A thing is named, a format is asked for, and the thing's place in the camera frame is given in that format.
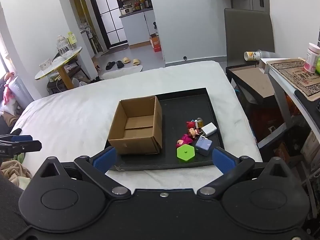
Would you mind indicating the lavender cube toy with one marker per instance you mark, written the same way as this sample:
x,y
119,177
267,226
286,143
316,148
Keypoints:
x,y
203,145

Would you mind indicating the white floor mat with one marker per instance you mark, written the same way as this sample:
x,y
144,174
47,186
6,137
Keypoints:
x,y
120,73

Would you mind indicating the beige slipper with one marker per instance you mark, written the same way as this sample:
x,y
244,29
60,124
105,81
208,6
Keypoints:
x,y
136,61
126,60

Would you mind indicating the white desk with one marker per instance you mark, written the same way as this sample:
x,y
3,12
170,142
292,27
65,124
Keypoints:
x,y
277,81

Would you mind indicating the white kitchen cabinet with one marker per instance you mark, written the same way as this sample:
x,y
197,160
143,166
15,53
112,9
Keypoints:
x,y
135,30

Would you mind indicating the yellow lid bottle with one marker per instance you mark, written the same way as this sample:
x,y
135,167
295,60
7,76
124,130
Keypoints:
x,y
72,40

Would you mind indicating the black slipper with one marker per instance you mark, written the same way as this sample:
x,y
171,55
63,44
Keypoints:
x,y
110,65
120,64

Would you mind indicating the brown cardboard box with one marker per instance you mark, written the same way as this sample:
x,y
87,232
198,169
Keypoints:
x,y
135,145

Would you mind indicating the beige blanket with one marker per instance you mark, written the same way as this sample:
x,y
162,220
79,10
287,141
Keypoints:
x,y
13,172

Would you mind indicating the black frame glass door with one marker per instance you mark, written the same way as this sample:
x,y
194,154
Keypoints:
x,y
110,17

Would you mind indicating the pink white bottle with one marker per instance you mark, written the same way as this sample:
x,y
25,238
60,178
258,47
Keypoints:
x,y
311,57

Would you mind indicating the pink doll figure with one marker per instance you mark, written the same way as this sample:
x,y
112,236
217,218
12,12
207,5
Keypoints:
x,y
186,138

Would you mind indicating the small yellow perfume bottle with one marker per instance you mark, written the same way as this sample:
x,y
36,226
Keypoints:
x,y
199,122

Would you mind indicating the round table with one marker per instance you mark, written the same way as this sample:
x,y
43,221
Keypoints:
x,y
60,63

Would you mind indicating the white plug charger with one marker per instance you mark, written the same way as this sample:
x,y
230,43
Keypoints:
x,y
209,129

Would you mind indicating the grey chair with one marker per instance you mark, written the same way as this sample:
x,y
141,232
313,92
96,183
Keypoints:
x,y
247,30

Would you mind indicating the red crab toy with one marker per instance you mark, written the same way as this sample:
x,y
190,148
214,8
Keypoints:
x,y
190,124

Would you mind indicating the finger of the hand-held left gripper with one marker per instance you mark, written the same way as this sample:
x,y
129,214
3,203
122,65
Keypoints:
x,y
25,147
22,138

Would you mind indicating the green hexagonal box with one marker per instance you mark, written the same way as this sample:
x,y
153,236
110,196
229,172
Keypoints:
x,y
185,153

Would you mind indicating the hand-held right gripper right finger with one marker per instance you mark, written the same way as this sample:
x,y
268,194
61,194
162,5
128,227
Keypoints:
x,y
223,161

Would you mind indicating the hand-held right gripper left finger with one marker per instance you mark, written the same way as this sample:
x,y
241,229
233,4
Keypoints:
x,y
105,159

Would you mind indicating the printed brown mat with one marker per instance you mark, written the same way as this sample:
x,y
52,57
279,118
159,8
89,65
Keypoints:
x,y
295,76

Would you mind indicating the white microwave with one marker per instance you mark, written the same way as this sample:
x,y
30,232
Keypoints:
x,y
126,11

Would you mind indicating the clear glass jar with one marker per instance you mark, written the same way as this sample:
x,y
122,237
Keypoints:
x,y
62,47

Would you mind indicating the clear plastic container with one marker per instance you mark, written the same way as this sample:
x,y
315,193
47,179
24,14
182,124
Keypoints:
x,y
45,63

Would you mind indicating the green bottle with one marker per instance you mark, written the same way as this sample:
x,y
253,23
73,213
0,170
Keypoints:
x,y
318,66

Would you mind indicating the black tray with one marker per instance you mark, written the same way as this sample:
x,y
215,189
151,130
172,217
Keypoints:
x,y
180,107

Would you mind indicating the orange carton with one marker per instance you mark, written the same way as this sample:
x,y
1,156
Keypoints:
x,y
155,43

